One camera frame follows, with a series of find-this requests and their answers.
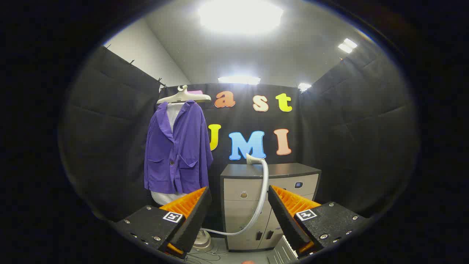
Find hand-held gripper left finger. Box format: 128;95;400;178
115;186;212;259

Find large round ceiling light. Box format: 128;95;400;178
198;0;284;35

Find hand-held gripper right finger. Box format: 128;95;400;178
268;185;369;259

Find thin floor cables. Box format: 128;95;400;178
185;249;228;264

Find beige cabinet with dark top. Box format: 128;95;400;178
220;163;322;252

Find white ironing backing board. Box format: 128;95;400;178
151;103;188;206

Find white garment steamer base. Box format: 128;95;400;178
192;229;212;252

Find white plastic clothes hanger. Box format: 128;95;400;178
157;85;212;105

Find purple button jacket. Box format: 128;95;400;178
144;100;214;194

